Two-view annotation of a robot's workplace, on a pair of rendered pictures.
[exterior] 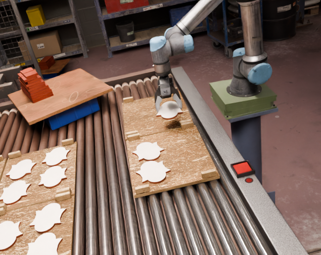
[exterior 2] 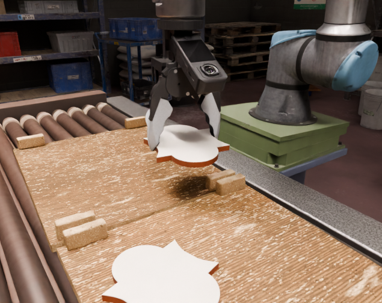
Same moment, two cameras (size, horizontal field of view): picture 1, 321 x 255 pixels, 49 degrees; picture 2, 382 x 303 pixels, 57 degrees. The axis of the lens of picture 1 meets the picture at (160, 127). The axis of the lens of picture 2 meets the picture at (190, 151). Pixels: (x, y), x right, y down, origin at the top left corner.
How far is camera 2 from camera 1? 1.21 m
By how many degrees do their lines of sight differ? 28
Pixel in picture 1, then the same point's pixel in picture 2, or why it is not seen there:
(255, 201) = not seen: outside the picture
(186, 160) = (324, 294)
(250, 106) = (313, 143)
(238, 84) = (284, 101)
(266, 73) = (370, 64)
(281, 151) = not seen: hidden behind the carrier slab
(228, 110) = (281, 150)
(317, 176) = not seen: hidden behind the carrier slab
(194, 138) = (278, 217)
